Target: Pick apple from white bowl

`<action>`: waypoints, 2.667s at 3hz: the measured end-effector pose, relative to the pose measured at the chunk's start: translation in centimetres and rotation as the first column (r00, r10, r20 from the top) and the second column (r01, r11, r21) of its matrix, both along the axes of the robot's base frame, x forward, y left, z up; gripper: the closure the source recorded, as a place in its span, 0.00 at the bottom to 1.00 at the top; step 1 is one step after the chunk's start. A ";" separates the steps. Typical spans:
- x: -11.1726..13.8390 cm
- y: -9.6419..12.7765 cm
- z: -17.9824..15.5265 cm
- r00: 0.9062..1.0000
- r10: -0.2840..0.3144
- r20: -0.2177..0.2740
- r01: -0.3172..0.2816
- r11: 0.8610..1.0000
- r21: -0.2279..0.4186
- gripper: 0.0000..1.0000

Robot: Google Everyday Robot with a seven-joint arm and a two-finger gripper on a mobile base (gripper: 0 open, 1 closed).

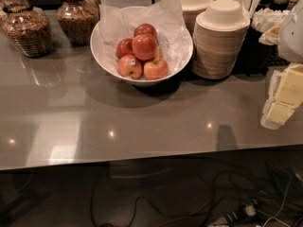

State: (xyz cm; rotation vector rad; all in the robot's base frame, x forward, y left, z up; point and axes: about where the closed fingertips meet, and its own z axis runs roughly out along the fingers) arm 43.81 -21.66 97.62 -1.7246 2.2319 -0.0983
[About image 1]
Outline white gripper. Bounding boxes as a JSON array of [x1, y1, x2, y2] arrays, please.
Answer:
[[260, 0, 303, 130]]

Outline yellow-red apple front right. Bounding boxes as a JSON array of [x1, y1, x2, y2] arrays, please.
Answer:
[[143, 59, 169, 80]]

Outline red apple centre top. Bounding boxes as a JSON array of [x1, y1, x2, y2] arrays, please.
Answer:
[[132, 34, 157, 61]]

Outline red apple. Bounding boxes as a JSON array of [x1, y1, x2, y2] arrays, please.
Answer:
[[116, 38, 133, 58], [134, 23, 157, 38], [132, 34, 157, 61]]

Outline white ceramic bowl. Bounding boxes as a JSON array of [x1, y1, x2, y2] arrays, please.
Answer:
[[90, 5, 193, 87]]

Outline red apple top back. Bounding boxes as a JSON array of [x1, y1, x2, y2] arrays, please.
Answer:
[[134, 23, 157, 38]]

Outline apple with sticker front left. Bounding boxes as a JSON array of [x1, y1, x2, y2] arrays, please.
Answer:
[[118, 55, 143, 79]]

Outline red apple left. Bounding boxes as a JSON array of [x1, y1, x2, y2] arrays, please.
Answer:
[[116, 38, 133, 58]]

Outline black cutlery holder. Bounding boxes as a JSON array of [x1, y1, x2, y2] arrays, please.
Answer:
[[233, 27, 274, 77]]

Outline white napkin stack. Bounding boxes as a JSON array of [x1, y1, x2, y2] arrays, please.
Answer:
[[251, 8, 289, 33]]

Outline front stack of paper bowls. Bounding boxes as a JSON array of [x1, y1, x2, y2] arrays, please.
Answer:
[[190, 0, 250, 80]]

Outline dark bottle with cork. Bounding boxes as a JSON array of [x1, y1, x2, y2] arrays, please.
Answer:
[[270, 0, 288, 10]]

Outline power strip on floor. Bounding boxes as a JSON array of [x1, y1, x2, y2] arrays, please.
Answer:
[[207, 205, 257, 227]]

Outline white paper liner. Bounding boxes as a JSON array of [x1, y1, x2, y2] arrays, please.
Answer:
[[98, 0, 192, 74]]

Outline middle glass granola jar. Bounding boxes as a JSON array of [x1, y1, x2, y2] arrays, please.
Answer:
[[56, 0, 98, 46]]

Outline glass granola jar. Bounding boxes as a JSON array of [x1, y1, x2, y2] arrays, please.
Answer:
[[56, 0, 98, 46], [1, 0, 53, 58]]

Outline left glass granola jar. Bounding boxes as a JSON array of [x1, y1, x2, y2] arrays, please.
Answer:
[[1, 0, 53, 58]]

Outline black floor cables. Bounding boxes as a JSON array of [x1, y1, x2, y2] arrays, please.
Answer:
[[89, 161, 303, 227]]

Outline white floor cable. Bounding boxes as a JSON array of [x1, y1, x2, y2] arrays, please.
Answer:
[[255, 168, 294, 227]]

